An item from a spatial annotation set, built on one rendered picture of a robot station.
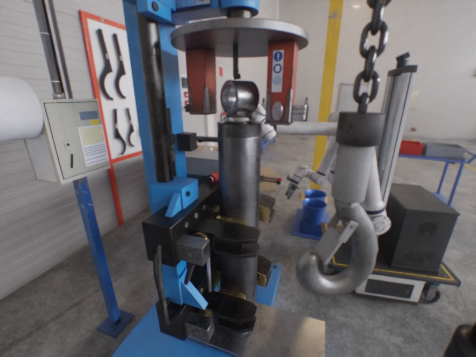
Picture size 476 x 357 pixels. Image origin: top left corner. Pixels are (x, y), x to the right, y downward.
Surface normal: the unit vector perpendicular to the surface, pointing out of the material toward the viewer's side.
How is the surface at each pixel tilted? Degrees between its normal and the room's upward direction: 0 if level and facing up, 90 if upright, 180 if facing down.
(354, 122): 90
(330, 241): 64
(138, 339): 0
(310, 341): 0
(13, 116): 101
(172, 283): 90
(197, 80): 90
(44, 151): 90
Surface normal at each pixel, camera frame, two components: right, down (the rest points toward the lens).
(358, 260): -0.52, 0.36
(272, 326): 0.00, -0.94
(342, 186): -0.72, 0.23
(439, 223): -0.23, 0.33
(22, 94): 0.85, -0.32
